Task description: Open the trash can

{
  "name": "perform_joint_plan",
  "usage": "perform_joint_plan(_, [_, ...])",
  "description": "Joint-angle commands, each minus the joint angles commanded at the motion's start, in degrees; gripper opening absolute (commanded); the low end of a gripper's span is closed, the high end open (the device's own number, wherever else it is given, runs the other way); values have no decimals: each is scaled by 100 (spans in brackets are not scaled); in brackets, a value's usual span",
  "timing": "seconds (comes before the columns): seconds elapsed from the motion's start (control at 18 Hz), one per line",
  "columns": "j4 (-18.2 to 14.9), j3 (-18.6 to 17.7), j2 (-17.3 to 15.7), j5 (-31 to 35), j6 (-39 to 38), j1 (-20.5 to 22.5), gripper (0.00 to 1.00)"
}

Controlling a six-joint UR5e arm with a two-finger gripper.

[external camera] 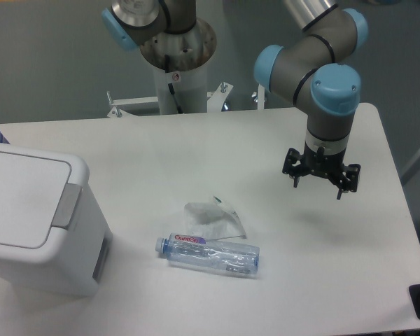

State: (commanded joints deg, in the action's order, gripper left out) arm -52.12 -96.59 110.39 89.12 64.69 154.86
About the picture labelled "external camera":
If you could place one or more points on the clear plastic water bottle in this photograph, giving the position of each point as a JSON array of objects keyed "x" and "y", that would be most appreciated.
[{"x": 209, "y": 255}]

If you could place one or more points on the white pedestal base frame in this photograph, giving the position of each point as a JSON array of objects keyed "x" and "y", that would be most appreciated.
[{"x": 171, "y": 101}]

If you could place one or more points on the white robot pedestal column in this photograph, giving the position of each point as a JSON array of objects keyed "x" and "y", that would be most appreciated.
[{"x": 181, "y": 60}]

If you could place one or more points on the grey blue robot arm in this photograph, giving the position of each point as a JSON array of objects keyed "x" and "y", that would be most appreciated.
[{"x": 310, "y": 75}]

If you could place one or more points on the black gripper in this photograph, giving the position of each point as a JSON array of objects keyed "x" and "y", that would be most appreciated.
[{"x": 318, "y": 164}]

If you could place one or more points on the crumpled clear plastic wrapper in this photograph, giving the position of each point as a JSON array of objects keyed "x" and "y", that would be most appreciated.
[{"x": 213, "y": 220}]

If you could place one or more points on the white push-lid trash can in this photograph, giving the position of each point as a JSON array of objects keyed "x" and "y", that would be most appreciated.
[{"x": 53, "y": 234}]

